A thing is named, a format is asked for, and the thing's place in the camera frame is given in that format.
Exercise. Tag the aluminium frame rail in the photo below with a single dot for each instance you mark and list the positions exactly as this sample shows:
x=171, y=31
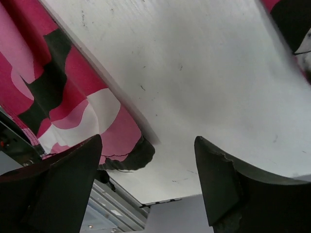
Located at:
x=109, y=208

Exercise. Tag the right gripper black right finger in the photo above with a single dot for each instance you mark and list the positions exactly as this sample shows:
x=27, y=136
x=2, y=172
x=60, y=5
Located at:
x=242, y=198

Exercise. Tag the pink camouflage trousers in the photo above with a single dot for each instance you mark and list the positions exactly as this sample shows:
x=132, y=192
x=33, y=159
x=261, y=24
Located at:
x=149, y=76

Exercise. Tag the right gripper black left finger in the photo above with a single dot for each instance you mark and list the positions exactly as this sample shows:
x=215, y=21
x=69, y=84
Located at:
x=50, y=196

